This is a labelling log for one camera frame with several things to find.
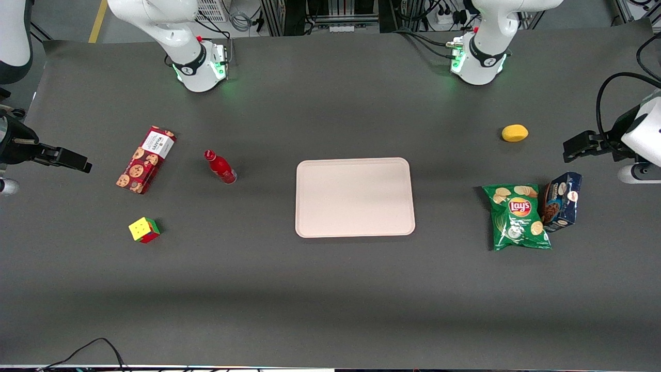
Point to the pale pink plastic tray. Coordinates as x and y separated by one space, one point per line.
355 198

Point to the green Lays chips bag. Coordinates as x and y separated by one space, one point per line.
518 222

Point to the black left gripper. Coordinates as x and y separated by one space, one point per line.
615 132

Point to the blue cookie box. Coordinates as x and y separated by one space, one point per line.
562 201

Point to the white power strip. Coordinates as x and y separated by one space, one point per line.
449 16

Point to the red cookie box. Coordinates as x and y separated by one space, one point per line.
143 163

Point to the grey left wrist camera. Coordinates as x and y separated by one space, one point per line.
638 174

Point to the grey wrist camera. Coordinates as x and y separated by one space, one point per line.
8 186
638 174

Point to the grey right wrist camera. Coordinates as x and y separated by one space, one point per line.
8 186

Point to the black wheeled stand base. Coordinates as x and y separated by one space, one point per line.
15 111

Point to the colourful puzzle cube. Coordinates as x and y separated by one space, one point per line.
143 230

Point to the red coke bottle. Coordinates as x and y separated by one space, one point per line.
222 169

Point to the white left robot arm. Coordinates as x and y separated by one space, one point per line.
488 51

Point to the dark grey table mat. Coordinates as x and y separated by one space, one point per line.
330 294

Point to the yellow lemon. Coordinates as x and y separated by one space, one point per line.
515 133

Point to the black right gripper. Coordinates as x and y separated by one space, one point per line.
16 143

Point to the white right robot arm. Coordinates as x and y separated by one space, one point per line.
170 31

